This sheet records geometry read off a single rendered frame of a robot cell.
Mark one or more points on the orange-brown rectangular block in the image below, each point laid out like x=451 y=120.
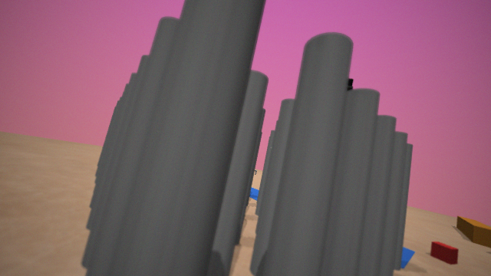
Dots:
x=475 y=231

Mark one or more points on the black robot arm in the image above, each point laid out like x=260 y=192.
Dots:
x=350 y=81

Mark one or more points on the red rectangular block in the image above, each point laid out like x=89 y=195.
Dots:
x=444 y=252

